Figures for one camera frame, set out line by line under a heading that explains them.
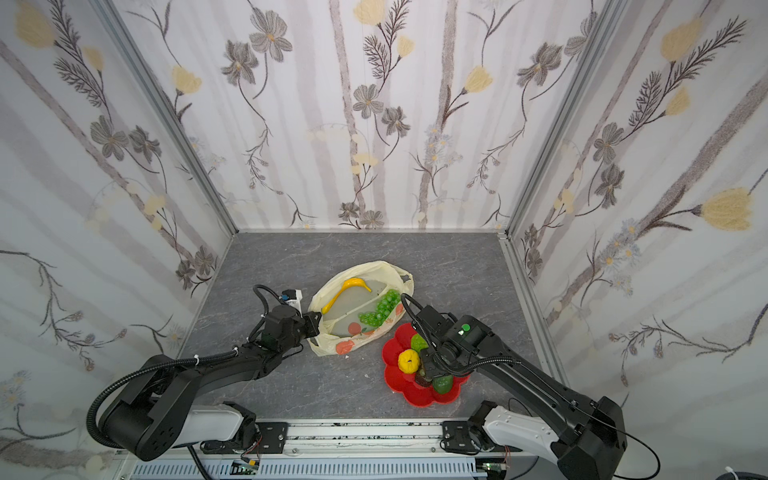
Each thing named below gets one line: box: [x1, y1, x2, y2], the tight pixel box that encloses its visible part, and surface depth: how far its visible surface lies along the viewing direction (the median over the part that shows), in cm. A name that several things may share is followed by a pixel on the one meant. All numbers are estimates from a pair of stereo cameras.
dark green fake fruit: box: [432, 375, 453, 394], surface depth 80 cm
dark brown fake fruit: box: [415, 370, 432, 386], surface depth 82 cm
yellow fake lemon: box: [397, 348, 420, 375], surface depth 83 cm
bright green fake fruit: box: [411, 333, 429, 353], surface depth 87 cm
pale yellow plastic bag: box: [308, 261, 415, 357], surface depth 97 cm
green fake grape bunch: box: [358, 289, 401, 328], surface depth 96 cm
